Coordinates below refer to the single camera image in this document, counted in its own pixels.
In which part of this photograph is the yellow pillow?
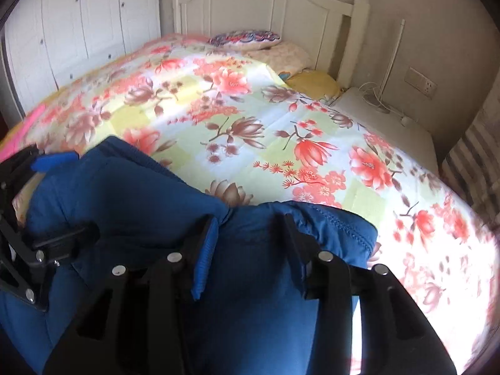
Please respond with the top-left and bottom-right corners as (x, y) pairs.
(285, 69), (341, 100)

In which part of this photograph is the wall socket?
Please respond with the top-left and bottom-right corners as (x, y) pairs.
(404, 67), (437, 98)

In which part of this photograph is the floral quilt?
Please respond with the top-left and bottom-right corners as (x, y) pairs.
(0, 33), (493, 372)

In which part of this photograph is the white charger cable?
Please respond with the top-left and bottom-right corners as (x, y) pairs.
(357, 81), (415, 126)

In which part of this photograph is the white wardrobe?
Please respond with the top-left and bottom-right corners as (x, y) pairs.
(4, 0), (162, 114)

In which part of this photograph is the white desk lamp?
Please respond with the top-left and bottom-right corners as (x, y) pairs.
(361, 19), (407, 115)

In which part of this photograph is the pink cloth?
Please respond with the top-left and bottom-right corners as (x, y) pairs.
(0, 103), (49, 153)

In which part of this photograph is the printed striped curtain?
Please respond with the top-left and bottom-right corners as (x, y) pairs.
(441, 97), (500, 219)

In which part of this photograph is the beige pillow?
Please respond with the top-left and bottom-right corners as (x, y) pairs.
(246, 41), (313, 72)

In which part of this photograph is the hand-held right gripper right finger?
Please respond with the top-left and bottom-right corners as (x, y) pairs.
(282, 214), (458, 375)

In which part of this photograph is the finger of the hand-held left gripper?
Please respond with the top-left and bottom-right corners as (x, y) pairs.
(0, 144), (81, 204)
(0, 203), (100, 313)

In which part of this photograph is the patterned pillow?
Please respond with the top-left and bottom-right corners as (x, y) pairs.
(207, 30), (283, 49)

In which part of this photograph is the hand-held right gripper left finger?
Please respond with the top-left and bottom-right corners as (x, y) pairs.
(43, 215), (219, 375)

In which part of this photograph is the white bed headboard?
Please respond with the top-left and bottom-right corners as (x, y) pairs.
(173, 0), (372, 88)

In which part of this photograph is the blue puffer jacket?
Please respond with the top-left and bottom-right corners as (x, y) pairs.
(0, 136), (379, 375)

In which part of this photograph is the white nightstand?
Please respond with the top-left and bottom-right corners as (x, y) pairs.
(332, 86), (440, 174)

